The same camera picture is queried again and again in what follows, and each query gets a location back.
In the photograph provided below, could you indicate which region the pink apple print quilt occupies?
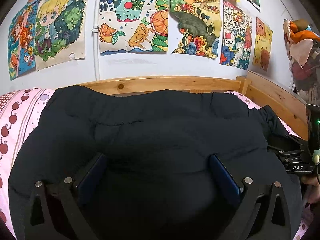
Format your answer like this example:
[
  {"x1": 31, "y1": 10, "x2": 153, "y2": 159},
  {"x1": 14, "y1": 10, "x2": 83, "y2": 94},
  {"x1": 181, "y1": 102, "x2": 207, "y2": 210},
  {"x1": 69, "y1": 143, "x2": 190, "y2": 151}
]
[{"x1": 1, "y1": 89, "x2": 303, "y2": 239}]

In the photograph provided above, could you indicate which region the wooden bed frame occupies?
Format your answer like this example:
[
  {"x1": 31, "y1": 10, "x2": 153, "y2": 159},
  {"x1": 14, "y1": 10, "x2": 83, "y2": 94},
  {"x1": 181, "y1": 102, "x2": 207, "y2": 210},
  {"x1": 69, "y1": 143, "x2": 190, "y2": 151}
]
[{"x1": 81, "y1": 71, "x2": 308, "y2": 140}]

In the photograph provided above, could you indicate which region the plastic bag of bedding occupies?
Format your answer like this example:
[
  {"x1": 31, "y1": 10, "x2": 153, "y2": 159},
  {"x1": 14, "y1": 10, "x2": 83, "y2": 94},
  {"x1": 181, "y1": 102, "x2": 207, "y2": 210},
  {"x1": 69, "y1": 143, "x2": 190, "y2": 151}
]
[{"x1": 283, "y1": 19, "x2": 319, "y2": 105}]

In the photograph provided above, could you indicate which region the white wall conduit pipe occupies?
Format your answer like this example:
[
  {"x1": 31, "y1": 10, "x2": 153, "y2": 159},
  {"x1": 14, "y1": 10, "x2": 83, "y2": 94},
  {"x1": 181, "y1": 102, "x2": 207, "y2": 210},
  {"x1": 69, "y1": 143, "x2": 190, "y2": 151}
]
[{"x1": 92, "y1": 0, "x2": 100, "y2": 81}]

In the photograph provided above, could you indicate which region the person's right hand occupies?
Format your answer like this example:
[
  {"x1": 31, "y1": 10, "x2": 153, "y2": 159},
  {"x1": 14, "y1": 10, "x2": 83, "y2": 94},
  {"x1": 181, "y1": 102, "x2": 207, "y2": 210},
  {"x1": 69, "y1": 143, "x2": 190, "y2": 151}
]
[{"x1": 301, "y1": 176, "x2": 320, "y2": 204}]

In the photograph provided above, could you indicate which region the orange-haired girl drawing lower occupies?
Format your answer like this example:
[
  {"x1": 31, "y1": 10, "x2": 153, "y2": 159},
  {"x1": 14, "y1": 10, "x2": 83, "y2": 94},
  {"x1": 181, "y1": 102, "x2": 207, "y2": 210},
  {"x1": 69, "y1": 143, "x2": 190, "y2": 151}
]
[{"x1": 8, "y1": 3, "x2": 39, "y2": 80}]

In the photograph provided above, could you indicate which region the fruit juice drawing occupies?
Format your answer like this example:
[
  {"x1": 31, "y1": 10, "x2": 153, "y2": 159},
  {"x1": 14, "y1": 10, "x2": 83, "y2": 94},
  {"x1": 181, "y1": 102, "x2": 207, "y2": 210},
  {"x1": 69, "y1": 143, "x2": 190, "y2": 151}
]
[{"x1": 98, "y1": 0, "x2": 169, "y2": 55}]

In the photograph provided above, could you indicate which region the yellow bear drawing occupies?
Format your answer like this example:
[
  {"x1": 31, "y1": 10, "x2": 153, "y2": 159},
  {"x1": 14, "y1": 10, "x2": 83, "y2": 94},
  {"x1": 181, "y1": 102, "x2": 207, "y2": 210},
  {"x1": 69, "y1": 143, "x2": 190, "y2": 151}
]
[{"x1": 253, "y1": 17, "x2": 273, "y2": 72}]

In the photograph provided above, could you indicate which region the landscape hills drawing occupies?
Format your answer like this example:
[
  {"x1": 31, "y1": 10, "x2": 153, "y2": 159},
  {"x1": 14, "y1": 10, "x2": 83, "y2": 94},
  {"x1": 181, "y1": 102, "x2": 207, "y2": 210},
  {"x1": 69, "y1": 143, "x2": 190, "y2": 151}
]
[{"x1": 170, "y1": 0, "x2": 222, "y2": 59}]

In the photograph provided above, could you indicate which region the blond boy drawing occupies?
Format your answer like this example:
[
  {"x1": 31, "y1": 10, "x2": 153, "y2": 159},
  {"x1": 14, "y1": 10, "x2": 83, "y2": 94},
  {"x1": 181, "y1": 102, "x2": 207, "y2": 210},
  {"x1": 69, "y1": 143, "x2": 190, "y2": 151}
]
[{"x1": 34, "y1": 0, "x2": 87, "y2": 71}]

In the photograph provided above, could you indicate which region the red white checkered sheet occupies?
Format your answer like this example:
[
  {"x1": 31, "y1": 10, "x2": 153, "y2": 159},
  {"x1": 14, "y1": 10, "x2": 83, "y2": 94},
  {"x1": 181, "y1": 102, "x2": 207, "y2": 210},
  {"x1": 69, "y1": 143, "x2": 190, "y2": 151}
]
[{"x1": 0, "y1": 91, "x2": 18, "y2": 111}]

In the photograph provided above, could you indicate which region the black padded jacket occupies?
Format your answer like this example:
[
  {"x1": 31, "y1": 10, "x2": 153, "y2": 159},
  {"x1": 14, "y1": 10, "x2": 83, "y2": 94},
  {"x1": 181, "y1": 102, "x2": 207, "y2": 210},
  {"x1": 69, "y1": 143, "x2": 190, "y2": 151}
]
[{"x1": 9, "y1": 86, "x2": 302, "y2": 239}]

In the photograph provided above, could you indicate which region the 2024 city drawing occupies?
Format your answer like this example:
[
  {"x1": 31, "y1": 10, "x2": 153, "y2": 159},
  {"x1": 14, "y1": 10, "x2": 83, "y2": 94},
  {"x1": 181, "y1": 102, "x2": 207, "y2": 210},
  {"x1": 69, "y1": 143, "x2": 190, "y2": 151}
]
[{"x1": 220, "y1": 0, "x2": 252, "y2": 70}]

